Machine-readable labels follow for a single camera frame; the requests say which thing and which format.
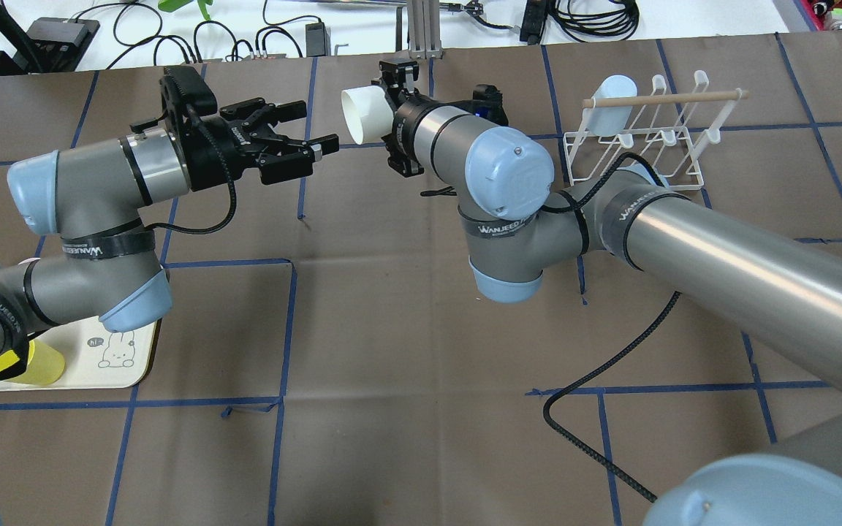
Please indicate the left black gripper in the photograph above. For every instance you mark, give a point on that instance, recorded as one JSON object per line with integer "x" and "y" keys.
{"x": 210, "y": 157}

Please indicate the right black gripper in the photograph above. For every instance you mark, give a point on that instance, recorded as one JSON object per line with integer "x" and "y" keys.
{"x": 404, "y": 119}

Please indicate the pale green plastic cup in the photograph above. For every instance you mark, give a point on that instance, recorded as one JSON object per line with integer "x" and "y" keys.
{"x": 367, "y": 113}

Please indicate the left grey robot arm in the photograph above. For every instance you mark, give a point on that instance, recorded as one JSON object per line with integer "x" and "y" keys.
{"x": 90, "y": 197}

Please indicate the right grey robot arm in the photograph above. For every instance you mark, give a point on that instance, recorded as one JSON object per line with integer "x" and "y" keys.
{"x": 781, "y": 292}

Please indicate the yellow plastic cup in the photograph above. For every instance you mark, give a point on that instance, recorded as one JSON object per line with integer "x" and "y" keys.
{"x": 45, "y": 365}

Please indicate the black power adapter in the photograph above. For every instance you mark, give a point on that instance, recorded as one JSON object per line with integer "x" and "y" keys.
{"x": 317, "y": 39}

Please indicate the black power strip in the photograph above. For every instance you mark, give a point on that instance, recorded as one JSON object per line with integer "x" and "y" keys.
{"x": 533, "y": 21}

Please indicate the cream plastic tray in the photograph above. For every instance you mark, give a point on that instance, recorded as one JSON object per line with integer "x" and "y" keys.
{"x": 94, "y": 358}

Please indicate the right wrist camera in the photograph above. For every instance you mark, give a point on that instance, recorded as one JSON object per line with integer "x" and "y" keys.
{"x": 488, "y": 102}

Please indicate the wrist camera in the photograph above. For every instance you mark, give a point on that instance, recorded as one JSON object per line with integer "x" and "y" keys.
{"x": 488, "y": 102}
{"x": 183, "y": 86}

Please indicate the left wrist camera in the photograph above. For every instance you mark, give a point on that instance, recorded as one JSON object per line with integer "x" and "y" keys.
{"x": 183, "y": 86}

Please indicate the aluminium frame post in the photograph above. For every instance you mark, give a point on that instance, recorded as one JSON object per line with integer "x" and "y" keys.
{"x": 424, "y": 29}

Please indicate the white wire cup rack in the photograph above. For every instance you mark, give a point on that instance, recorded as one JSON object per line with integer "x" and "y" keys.
{"x": 670, "y": 131}

